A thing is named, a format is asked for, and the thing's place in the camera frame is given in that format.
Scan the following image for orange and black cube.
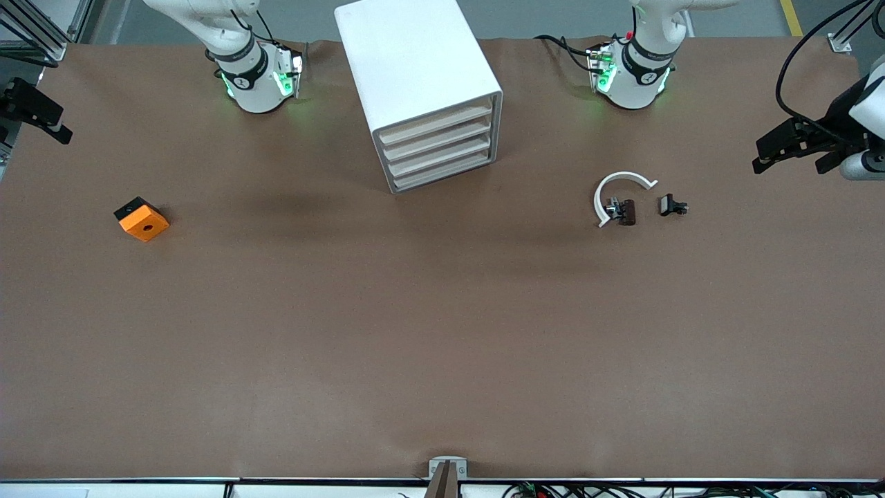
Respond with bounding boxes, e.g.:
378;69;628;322
113;196;170;243

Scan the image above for aluminium frame post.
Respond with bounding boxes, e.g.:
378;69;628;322
0;0;94;68
826;0;885;54

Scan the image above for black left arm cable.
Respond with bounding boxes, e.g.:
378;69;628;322
774;0;885;139

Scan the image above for brown table cover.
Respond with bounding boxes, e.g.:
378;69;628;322
0;36;885;481

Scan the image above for grey metal bracket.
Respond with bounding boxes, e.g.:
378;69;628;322
429;456;468;479

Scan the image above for black base cable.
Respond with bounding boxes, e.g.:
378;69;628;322
534;33;597;73

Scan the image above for white curved pipe clamp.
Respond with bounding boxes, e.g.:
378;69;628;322
593;171;658;228

